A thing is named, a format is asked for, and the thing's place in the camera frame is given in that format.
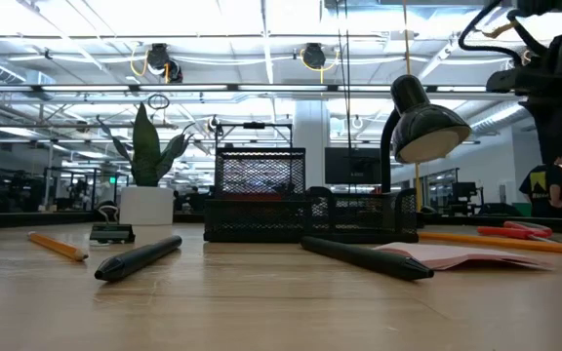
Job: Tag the green snake plant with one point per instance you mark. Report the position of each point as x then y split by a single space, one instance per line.
145 146

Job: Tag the black mesh desk organizer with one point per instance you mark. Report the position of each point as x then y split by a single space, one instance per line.
256 219

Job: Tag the yellow pencil pink eraser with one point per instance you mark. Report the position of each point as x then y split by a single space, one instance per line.
495 241
56 246

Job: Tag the black background monitor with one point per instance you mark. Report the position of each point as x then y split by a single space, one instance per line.
351 166

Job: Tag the black binder clip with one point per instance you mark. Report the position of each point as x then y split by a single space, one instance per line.
111 233

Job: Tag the person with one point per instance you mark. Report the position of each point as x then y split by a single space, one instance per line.
547 192

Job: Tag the black metal table frame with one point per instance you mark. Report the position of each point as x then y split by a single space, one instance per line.
27 220

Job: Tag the white plant pot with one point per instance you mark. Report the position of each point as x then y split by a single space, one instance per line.
147 207

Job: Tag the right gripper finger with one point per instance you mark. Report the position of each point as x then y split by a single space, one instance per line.
551 131

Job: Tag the black desk lamp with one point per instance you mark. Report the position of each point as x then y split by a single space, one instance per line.
422 122

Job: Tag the pink sticky note pad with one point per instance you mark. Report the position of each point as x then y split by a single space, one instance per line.
456 256

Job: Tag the black ballpoint pen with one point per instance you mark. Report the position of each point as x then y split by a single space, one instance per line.
369 261
134 261

